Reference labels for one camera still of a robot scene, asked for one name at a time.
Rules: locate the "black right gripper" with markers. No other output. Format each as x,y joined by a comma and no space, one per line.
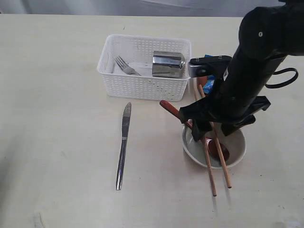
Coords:
230,102

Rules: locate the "red-brown wooden spoon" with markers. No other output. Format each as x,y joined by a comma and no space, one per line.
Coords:
211,145

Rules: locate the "pale green ceramic bowl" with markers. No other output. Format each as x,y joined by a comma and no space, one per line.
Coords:
235,144

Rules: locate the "blue chips bag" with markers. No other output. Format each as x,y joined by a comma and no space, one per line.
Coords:
207,87

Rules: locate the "brown wooden plate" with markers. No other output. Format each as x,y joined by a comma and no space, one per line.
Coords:
200,82

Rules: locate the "wooden chopstick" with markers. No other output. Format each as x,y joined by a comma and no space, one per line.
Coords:
206,149
221,156

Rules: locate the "silver table knife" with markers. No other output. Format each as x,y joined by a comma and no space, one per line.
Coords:
125,130

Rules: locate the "white perforated plastic basket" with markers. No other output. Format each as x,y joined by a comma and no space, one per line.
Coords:
137,52

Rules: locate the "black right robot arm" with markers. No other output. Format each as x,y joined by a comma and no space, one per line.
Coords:
267,35

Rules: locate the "silver metal fork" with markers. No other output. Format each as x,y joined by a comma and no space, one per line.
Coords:
125,67

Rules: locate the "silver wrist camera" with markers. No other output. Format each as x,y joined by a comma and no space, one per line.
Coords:
195,71

